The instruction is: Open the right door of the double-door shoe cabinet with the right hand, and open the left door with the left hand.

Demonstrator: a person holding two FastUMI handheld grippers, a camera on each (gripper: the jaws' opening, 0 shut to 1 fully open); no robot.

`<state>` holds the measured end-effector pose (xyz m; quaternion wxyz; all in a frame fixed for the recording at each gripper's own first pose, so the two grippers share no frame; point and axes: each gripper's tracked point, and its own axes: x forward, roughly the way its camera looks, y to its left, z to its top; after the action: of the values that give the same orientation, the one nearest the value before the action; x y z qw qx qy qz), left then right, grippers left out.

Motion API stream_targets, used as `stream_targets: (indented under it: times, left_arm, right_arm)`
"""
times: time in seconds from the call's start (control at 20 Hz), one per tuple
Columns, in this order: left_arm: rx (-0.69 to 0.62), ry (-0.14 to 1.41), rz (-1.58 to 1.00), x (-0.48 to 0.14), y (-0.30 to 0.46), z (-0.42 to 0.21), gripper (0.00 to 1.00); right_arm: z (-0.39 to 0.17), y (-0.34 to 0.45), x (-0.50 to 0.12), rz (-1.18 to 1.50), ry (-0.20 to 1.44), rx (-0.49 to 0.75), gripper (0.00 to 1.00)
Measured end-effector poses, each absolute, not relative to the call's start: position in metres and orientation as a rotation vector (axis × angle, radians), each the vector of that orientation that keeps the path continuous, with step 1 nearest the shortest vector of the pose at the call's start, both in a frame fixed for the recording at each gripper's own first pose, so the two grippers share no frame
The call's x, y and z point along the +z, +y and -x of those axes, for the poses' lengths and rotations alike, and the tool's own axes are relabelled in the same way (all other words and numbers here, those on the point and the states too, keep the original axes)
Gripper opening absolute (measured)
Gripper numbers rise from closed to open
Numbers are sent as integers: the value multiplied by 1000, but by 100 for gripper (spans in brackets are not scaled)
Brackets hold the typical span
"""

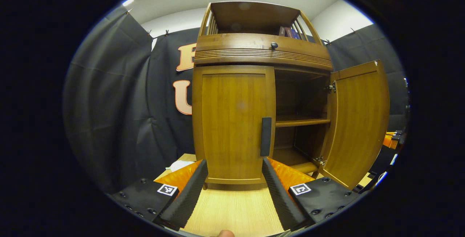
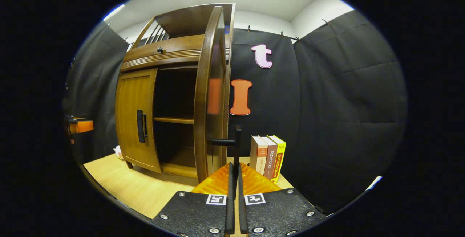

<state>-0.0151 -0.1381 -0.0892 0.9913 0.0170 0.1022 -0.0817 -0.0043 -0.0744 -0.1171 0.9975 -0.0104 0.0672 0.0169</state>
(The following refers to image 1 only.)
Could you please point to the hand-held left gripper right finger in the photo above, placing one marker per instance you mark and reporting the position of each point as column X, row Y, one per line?
column 278, row 197

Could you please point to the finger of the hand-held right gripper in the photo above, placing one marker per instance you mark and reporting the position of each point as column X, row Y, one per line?
column 390, row 141

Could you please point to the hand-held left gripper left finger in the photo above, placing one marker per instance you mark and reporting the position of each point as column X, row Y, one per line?
column 189, row 197

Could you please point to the wooden shoe cabinet door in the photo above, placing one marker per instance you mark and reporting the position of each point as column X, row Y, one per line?
column 232, row 121
column 359, row 121

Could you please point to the wooden double-door shoe cabinet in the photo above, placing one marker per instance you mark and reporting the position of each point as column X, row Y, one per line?
column 254, row 48

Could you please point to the white plush toy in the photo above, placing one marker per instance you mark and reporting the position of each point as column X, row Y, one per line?
column 180, row 165

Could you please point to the wooden inner shelf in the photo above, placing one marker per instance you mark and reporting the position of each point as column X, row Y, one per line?
column 301, row 122

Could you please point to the black backdrop cloth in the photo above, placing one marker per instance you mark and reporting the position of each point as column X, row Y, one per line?
column 120, row 102

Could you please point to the blue book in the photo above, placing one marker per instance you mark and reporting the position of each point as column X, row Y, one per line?
column 295, row 33

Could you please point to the maroon book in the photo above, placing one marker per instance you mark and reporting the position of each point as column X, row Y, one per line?
column 288, row 32

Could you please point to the black drawer knob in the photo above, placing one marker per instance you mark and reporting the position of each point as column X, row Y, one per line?
column 274, row 45

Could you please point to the brown book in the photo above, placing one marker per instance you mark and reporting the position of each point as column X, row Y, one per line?
column 282, row 31

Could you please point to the small ceiling light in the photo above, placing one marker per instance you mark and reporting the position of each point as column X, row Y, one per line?
column 128, row 2

